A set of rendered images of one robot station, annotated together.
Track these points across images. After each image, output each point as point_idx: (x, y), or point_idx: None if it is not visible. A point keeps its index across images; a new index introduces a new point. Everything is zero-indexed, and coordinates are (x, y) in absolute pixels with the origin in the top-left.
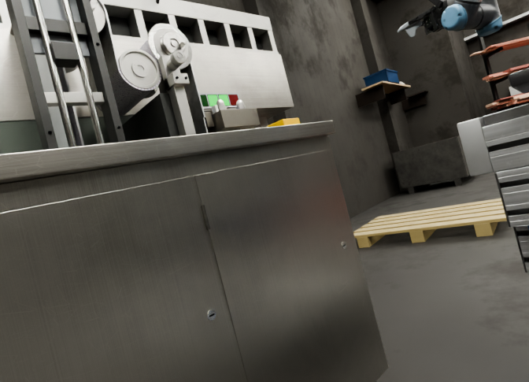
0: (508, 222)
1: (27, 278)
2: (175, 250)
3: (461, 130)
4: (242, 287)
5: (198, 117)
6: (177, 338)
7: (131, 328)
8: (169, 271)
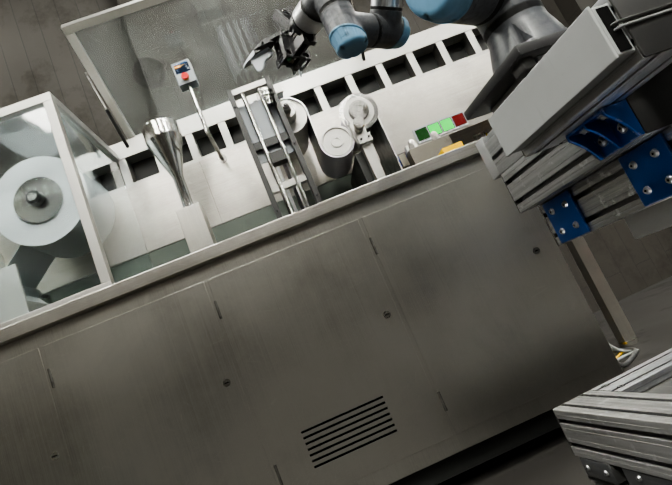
0: (518, 209)
1: (269, 293)
2: (352, 271)
3: (478, 148)
4: (413, 294)
5: (395, 161)
6: (361, 328)
7: (329, 321)
8: (350, 285)
